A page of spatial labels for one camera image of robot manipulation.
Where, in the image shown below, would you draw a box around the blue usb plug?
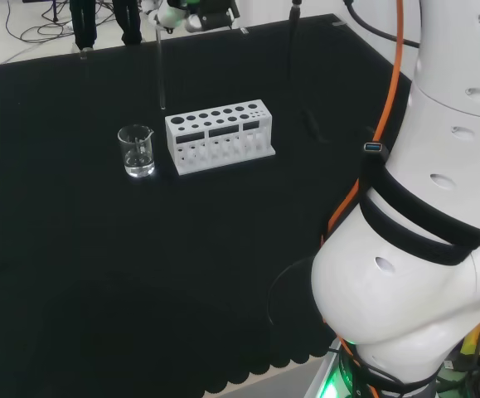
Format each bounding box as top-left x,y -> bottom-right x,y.
362,141 -> 390,162

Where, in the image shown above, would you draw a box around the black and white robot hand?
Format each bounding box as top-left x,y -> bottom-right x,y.
141,0 -> 201,34

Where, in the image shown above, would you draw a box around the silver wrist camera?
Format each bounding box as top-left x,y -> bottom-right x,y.
183,0 -> 241,33

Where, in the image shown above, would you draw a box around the white test tube rack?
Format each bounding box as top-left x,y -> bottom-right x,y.
164,98 -> 277,177

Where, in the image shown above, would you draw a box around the thin black floor cable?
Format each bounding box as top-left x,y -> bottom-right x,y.
0,0 -> 77,66

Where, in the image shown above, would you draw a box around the black bench cloth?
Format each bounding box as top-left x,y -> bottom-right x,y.
0,12 -> 422,398

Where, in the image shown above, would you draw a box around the black tripod pole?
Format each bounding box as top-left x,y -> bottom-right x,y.
285,0 -> 303,86

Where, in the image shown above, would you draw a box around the clear glass rod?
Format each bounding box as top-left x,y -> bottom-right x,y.
154,23 -> 167,111

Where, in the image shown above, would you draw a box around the orange cable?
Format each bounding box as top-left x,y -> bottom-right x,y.
325,0 -> 405,250

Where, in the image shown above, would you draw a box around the grey base plate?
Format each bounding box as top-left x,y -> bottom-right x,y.
303,350 -> 348,398

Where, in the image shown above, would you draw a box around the clear glass beaker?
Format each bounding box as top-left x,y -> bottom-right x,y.
116,123 -> 157,179

